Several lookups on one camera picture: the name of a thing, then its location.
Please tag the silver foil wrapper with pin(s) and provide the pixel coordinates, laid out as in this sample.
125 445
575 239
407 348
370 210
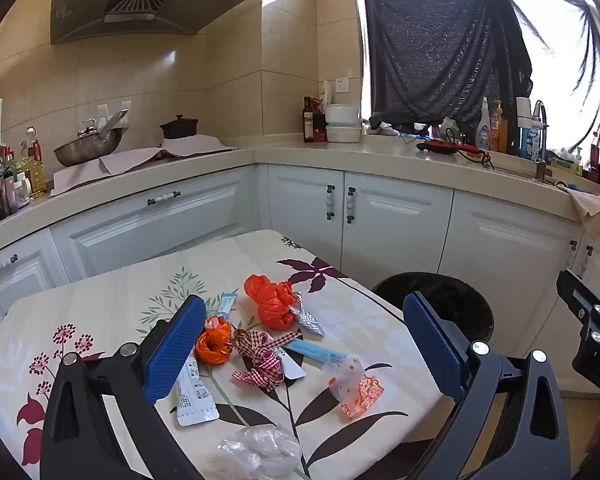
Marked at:
307 320

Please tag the metal pot lid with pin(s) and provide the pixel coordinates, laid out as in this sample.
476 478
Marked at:
87 129

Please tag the black trash bin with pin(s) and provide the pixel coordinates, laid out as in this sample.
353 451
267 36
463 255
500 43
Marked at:
440 292

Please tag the black lidded pot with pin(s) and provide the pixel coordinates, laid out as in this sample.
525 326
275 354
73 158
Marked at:
179 127

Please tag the blue bottle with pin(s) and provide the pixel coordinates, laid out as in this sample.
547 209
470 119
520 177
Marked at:
529 142

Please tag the red checked ribbon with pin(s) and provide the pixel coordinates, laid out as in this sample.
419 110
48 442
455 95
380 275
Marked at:
260 360

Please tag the white water filter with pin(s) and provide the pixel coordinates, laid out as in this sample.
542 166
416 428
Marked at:
523 112

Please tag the teal tube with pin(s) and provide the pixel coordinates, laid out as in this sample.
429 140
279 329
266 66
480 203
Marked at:
226 306

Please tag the dark sauce bottle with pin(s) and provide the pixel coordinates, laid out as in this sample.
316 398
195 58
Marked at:
308 122

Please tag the yellow cooking oil bottle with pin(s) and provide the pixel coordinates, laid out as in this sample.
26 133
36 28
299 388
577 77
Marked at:
36 172

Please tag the floral tablecloth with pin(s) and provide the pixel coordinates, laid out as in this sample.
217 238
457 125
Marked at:
105 320

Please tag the large orange plastic bag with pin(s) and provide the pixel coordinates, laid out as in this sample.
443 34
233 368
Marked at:
270 305

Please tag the small orange plastic bag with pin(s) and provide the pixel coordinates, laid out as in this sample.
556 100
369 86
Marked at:
214 342

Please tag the steel wok pan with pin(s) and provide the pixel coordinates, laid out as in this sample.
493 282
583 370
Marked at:
87 150

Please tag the beige towel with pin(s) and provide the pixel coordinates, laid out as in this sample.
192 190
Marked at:
592 210

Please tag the white wall outlet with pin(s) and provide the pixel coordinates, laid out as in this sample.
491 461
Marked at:
342 84

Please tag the black curtain cloth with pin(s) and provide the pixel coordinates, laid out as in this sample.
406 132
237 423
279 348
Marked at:
440 55

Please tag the orange dotted clear wrapper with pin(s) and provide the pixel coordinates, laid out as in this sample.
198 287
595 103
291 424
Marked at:
357 392

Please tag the orange detergent bottle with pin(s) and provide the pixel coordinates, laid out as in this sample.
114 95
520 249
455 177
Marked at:
499 130

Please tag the white sachet packet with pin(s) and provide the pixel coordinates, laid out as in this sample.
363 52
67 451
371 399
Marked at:
195 400

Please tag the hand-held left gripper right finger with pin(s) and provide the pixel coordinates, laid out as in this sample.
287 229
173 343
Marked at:
432 340

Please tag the red package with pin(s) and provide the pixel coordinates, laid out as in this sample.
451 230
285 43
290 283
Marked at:
320 125

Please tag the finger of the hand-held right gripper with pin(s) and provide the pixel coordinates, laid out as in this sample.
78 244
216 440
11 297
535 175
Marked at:
577 292

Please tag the crumpled clear plastic bag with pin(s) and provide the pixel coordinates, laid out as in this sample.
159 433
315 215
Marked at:
260 452

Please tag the blue flat packet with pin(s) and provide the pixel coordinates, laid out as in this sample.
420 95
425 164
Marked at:
315 352

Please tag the small white cabinet door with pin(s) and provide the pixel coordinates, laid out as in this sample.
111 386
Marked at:
25 280

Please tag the wide white cabinet drawer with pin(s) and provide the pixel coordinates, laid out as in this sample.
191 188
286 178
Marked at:
155 230

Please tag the chrome faucet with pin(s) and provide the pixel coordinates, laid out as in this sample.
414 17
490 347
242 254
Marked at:
541 145

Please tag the steel range hood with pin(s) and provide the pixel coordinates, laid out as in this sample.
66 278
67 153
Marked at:
130 15

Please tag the beige stove cover cloth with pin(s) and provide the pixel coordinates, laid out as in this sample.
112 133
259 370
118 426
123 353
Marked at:
130 162

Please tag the group of condiment bottles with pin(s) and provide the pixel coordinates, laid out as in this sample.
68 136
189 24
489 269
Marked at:
2 185

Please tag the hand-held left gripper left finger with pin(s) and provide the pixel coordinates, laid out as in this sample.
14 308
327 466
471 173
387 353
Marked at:
177 345

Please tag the white paper tag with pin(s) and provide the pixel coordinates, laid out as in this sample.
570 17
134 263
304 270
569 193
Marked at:
292 367

